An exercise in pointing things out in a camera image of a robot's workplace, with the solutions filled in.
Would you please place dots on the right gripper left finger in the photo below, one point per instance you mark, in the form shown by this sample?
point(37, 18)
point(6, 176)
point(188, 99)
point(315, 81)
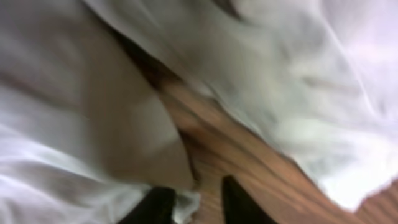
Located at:
point(156, 208)

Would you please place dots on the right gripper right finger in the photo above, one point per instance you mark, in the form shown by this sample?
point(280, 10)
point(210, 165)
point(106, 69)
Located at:
point(239, 207)

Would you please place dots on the beige shorts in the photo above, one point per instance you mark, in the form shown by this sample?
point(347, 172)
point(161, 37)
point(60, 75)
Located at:
point(84, 137)

